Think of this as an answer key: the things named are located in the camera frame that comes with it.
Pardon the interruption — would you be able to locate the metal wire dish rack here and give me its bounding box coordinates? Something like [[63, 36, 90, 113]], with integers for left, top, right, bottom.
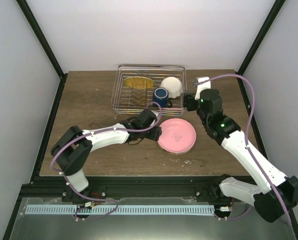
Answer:
[[111, 64, 187, 114]]

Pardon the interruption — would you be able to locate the light blue slotted cable duct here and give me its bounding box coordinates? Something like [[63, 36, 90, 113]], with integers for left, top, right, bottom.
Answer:
[[25, 204, 215, 216]]

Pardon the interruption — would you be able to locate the round woven bamboo tray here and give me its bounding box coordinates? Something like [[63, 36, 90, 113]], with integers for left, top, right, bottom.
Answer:
[[124, 76, 154, 90]]

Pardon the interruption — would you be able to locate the white scalloped bowl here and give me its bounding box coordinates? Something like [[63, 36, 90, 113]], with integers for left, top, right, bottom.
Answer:
[[160, 76, 183, 99]]

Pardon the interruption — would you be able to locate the right black frame post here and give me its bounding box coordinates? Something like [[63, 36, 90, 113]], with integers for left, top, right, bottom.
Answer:
[[236, 0, 287, 76]]

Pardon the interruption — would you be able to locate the left black frame post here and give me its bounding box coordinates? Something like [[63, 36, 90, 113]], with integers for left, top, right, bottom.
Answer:
[[15, 0, 65, 79]]

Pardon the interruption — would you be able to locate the pink plate with woven pattern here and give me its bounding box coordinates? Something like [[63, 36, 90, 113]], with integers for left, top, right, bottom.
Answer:
[[157, 118, 196, 154]]

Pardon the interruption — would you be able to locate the black frame post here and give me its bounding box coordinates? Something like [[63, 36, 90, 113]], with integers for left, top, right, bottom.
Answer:
[[15, 0, 65, 79], [236, 0, 287, 76]]

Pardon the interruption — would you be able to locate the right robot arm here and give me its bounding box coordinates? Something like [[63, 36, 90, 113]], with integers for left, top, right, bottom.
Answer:
[[183, 88, 298, 223]]

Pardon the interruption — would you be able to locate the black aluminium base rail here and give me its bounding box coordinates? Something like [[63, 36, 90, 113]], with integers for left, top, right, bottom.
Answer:
[[19, 175, 232, 204]]

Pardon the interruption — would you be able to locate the dark blue mug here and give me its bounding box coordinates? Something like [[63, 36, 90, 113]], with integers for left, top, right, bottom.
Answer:
[[152, 87, 172, 108]]

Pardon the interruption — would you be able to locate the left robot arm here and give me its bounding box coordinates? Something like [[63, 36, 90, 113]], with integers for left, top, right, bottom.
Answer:
[[51, 109, 162, 202]]

